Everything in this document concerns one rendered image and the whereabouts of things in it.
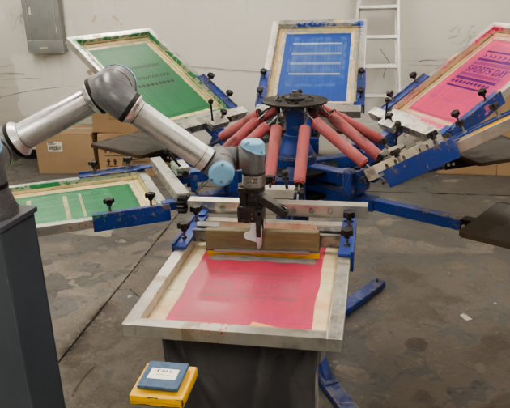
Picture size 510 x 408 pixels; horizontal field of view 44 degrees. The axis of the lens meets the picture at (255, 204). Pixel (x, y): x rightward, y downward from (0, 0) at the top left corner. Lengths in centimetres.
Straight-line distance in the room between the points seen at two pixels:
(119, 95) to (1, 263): 60
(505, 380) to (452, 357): 27
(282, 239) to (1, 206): 87
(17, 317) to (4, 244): 24
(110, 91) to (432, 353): 224
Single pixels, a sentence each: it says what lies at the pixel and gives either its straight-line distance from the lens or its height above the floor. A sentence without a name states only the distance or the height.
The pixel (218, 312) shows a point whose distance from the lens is 182.
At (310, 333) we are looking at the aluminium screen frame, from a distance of 165.
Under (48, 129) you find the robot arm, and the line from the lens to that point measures 202.
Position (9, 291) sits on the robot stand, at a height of 99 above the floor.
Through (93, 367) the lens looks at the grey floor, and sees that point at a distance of 340.
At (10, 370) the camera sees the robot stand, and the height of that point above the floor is 71.
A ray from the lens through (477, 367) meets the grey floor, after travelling 338.
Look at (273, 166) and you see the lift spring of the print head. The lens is 262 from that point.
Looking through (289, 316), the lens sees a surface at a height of 95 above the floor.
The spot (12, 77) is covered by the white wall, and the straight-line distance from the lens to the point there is 722.
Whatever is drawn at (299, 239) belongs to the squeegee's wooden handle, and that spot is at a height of 104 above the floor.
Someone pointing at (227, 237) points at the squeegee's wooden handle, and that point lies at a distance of 211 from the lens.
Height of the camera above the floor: 186
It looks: 20 degrees down
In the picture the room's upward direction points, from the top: 2 degrees counter-clockwise
